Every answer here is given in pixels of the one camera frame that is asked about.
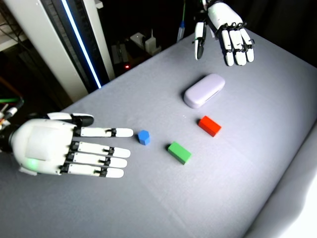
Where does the green cable with blue connector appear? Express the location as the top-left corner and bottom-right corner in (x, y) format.
(176, 0), (188, 43)

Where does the white column with light strip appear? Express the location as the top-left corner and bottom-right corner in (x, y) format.
(1, 0), (116, 103)

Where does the blue hexagonal block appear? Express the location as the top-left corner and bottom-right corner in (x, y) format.
(137, 130), (151, 146)

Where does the white plastic bottle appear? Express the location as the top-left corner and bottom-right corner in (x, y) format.
(144, 29), (162, 54)

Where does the green rectangular block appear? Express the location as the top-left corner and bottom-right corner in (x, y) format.
(167, 141), (193, 166)

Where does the grey table cloth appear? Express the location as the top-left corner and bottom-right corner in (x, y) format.
(0, 23), (317, 238)

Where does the black device with red light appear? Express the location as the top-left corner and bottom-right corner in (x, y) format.
(110, 42), (131, 70)

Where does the lilac oblong case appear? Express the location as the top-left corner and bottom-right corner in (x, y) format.
(183, 73), (226, 109)

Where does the red rectangular block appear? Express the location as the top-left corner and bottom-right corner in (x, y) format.
(198, 115), (222, 137)

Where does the small white box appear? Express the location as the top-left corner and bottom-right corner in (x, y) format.
(129, 32), (147, 48)

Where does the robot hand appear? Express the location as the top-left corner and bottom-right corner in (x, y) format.
(9, 112), (135, 179)
(194, 0), (256, 67)

